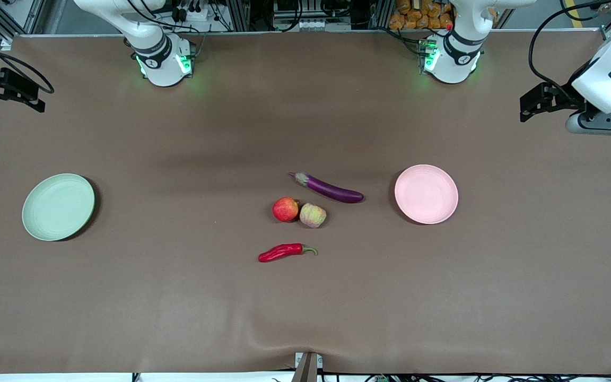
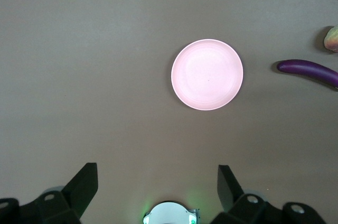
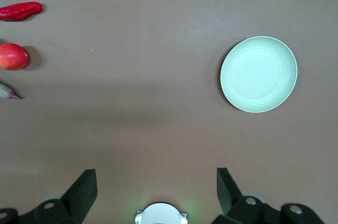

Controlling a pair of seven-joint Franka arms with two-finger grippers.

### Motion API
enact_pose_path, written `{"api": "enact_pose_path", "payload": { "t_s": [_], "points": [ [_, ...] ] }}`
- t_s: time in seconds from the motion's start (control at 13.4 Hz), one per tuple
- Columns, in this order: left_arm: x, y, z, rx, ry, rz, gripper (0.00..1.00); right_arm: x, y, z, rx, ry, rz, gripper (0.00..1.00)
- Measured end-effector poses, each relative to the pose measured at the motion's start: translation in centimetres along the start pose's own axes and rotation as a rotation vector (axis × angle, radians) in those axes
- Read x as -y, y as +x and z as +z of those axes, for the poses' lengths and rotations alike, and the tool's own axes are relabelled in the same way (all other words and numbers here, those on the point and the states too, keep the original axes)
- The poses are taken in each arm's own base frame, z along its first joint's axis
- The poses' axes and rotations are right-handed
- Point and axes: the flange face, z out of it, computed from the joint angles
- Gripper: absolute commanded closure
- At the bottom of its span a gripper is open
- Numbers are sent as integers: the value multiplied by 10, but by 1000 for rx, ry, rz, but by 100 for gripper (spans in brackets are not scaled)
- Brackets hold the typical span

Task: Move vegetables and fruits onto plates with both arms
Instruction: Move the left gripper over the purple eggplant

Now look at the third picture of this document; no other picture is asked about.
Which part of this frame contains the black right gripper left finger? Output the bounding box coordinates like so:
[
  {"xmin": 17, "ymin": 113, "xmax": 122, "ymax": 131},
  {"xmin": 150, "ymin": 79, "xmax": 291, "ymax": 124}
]
[{"xmin": 0, "ymin": 169, "xmax": 98, "ymax": 224}]

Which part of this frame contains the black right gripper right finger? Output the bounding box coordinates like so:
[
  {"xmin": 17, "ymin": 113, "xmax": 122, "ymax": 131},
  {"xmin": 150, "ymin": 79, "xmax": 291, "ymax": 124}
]
[{"xmin": 211, "ymin": 167, "xmax": 326, "ymax": 224}]

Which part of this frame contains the long purple eggplant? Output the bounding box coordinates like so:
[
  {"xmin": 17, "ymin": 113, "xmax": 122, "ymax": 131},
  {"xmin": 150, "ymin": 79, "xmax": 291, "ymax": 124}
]
[{"xmin": 0, "ymin": 82, "xmax": 23, "ymax": 101}]

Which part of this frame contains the red apple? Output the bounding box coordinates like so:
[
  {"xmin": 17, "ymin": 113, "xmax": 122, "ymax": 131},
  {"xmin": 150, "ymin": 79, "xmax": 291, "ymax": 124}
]
[{"xmin": 0, "ymin": 43, "xmax": 29, "ymax": 71}]

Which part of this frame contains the red chili pepper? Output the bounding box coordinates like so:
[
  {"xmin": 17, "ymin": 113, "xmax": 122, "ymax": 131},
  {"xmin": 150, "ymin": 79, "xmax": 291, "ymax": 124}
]
[{"xmin": 0, "ymin": 1, "xmax": 43, "ymax": 22}]

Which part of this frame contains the pale green round plate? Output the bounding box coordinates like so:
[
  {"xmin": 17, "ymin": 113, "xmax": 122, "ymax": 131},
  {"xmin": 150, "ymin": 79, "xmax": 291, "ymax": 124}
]
[{"xmin": 219, "ymin": 36, "xmax": 298, "ymax": 114}]

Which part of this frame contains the brown table mat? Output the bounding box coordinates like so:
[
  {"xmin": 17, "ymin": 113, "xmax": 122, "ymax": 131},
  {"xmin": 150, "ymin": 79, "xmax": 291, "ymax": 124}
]
[{"xmin": 0, "ymin": 0, "xmax": 338, "ymax": 224}]

